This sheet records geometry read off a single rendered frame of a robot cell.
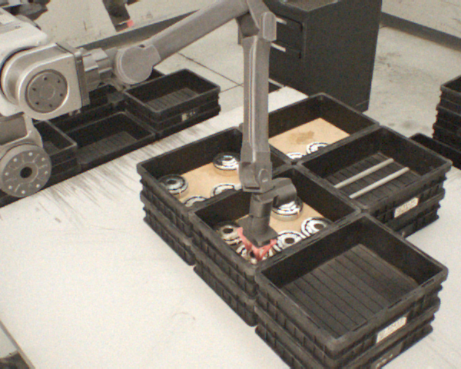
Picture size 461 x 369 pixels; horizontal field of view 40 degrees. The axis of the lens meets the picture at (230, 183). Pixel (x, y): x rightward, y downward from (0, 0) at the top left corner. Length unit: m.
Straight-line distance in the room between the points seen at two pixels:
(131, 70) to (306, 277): 0.74
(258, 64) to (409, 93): 2.99
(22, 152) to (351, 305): 0.91
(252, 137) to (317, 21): 1.81
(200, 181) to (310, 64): 1.48
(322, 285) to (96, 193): 0.94
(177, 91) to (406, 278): 1.93
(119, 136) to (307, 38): 1.07
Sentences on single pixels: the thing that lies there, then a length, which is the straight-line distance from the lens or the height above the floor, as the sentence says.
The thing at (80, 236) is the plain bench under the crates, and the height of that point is 0.70.
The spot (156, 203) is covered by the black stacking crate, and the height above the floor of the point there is 0.83.
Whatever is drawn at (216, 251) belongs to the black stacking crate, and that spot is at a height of 0.87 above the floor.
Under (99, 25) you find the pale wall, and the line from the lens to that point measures 5.07.
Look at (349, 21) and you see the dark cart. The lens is 3.53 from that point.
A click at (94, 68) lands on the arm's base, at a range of 1.35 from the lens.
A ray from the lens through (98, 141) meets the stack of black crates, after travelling 3.20.
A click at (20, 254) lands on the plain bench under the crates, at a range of 2.10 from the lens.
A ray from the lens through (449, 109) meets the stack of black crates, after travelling 3.33.
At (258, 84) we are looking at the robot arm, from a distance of 1.59.
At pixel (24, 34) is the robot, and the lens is 1.40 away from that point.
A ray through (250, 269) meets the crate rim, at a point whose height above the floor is 0.93.
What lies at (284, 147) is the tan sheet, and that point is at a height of 0.83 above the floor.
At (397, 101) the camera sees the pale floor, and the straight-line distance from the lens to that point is 4.40.
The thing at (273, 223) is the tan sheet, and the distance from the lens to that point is 1.90.
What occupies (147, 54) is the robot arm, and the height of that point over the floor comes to 1.46.
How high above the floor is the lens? 2.03
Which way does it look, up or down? 36 degrees down
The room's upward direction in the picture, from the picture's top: 1 degrees counter-clockwise
